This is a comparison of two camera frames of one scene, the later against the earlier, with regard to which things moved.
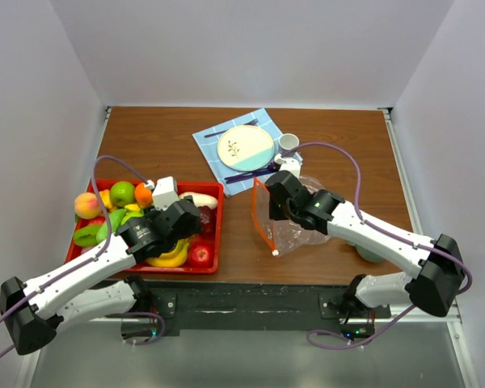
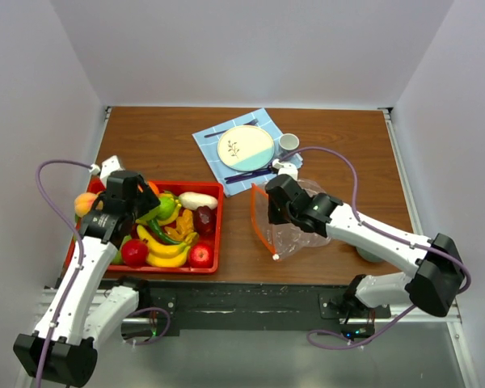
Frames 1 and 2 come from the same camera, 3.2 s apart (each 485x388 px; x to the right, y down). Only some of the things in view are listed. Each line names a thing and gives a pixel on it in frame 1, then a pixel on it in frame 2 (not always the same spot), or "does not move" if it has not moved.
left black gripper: x=196 y=228 → x=148 y=199
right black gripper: x=274 y=213 does not move
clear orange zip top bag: x=283 y=236 does not move
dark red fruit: x=208 y=221 does not move
